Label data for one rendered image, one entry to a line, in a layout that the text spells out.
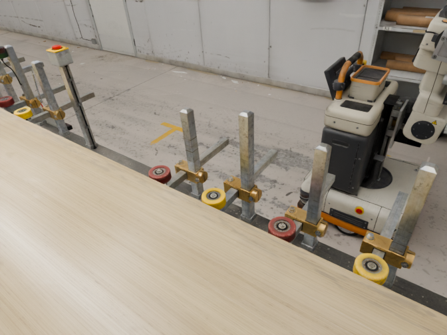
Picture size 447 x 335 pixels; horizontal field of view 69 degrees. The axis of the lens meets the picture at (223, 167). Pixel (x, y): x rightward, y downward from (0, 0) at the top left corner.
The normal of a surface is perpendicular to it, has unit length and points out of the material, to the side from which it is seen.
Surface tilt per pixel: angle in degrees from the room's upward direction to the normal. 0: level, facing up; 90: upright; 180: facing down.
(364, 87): 92
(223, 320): 0
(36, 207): 0
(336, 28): 90
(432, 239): 0
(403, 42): 90
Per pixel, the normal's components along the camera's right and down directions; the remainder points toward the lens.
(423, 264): -0.06, -0.80
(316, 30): -0.58, 0.51
